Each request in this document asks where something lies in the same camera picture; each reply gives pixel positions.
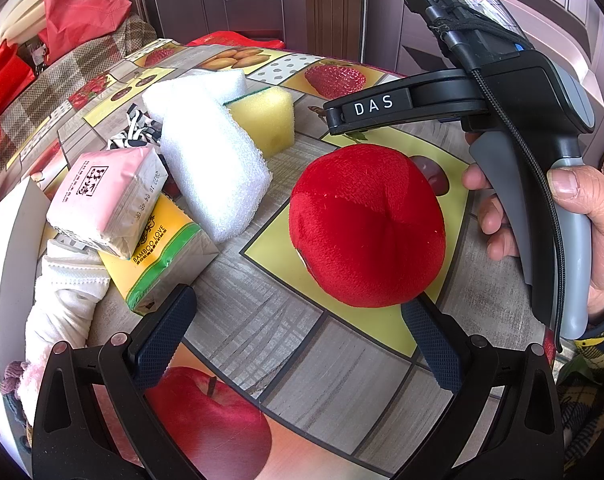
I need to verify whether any dark red fabric bag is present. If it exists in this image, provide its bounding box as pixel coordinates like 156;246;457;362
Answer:
38;0;133;64

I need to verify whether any red plush ball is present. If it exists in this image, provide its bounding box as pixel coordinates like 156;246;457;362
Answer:
289;144;446;308

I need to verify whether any person's right forearm sleeve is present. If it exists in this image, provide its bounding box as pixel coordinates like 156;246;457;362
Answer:
556;320;604;479

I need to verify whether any white cardboard tray box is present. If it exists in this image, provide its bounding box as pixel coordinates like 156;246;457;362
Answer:
0;179;49;471

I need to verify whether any purple blue knitted scrunchie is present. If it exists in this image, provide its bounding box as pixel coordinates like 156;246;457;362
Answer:
0;361;28;396

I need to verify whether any black white patterned cloth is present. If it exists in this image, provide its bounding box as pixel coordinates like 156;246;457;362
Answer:
108;103;162;150

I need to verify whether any yellow sponge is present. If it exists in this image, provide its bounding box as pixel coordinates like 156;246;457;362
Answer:
225;87;294;158

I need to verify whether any pink tissue pack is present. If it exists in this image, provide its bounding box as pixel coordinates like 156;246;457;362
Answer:
46;145;167;259

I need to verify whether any cream foam cushion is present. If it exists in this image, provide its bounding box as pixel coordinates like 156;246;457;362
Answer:
0;0;46;46

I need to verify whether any pink fluffy plush toy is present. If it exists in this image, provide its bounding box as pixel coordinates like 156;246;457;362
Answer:
17;356;47;425

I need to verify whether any white foam block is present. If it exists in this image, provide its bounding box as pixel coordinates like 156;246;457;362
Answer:
142;70;271;244

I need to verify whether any red plastic bag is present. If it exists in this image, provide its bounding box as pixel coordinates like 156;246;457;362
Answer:
187;30;285;50

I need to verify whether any plaid covered bench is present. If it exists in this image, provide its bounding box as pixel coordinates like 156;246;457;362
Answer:
0;15;157;170

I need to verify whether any fruit pattern tablecloth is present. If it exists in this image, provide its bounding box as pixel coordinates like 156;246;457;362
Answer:
0;39;544;479

